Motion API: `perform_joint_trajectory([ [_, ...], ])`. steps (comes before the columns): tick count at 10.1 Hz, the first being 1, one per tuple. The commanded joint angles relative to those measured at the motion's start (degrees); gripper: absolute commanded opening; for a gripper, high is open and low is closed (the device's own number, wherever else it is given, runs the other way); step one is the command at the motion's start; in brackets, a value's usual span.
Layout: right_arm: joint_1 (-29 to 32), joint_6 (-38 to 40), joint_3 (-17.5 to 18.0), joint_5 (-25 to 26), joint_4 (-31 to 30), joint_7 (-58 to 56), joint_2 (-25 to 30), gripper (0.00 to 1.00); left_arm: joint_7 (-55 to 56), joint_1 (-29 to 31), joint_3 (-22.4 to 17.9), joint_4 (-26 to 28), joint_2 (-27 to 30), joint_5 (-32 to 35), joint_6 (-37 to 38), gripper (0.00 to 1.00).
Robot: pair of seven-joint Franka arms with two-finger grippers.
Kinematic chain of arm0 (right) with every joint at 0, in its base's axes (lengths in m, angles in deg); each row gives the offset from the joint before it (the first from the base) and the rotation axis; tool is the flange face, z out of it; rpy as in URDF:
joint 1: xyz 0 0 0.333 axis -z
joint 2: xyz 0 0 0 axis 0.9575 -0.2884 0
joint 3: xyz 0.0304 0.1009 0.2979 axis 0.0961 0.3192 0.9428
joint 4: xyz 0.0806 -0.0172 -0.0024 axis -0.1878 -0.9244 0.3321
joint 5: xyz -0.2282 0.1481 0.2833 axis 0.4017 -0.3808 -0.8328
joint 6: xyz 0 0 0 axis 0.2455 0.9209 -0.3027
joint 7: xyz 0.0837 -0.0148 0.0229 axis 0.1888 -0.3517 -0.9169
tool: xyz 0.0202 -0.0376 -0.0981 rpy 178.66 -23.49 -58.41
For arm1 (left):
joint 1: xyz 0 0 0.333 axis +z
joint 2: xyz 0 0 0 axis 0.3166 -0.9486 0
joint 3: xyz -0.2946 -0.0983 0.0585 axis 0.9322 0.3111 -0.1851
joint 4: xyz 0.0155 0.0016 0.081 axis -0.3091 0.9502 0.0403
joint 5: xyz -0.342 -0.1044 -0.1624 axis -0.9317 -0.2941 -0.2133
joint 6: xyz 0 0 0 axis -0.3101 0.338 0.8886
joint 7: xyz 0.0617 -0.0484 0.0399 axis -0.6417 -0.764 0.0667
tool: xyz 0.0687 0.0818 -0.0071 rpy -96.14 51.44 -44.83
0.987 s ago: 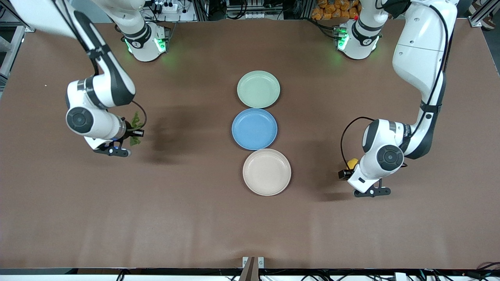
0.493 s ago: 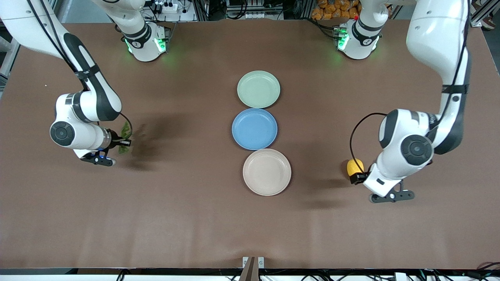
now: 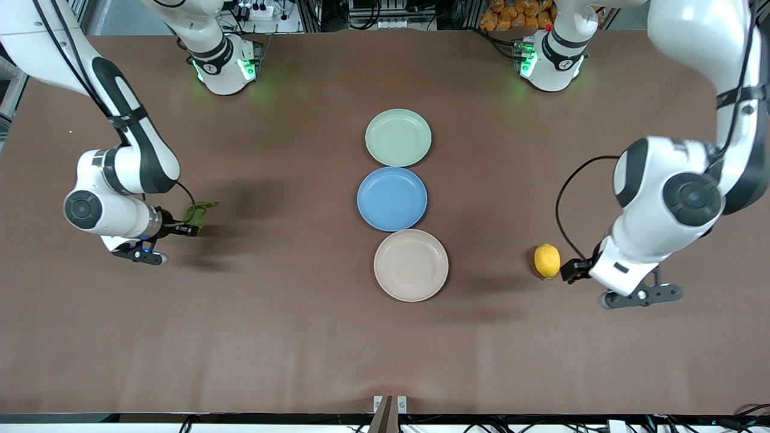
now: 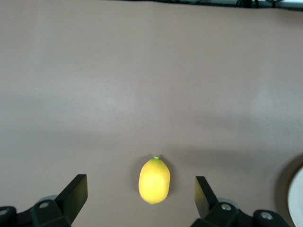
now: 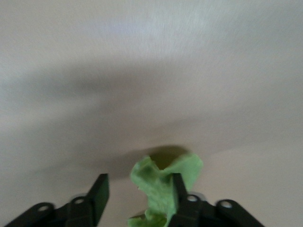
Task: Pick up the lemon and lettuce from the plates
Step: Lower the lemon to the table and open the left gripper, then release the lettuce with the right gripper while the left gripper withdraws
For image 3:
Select green lettuce leaf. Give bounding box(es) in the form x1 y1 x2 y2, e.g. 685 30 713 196
182 201 220 236

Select yellow lemon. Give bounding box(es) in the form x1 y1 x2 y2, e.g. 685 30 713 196
534 243 561 280

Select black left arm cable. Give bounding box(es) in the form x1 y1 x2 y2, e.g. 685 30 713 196
555 155 759 262

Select white power strip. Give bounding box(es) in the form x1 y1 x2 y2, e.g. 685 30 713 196
232 0 276 22

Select brown post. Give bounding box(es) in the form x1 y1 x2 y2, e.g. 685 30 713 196
368 395 400 433

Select blue plate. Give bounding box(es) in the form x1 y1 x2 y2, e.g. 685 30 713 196
357 167 428 232

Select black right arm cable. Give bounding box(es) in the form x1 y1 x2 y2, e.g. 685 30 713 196
33 0 199 211

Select grey aluminium side rail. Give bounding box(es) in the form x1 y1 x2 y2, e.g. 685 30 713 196
0 57 28 139

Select light green plate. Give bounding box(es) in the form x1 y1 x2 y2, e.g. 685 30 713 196
365 108 433 168

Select beige plate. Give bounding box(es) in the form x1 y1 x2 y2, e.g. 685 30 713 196
374 229 449 302

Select orange snack bags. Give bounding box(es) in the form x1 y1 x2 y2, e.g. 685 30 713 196
479 0 555 32

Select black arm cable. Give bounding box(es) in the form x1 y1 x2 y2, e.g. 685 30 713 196
555 155 759 262
33 0 199 211

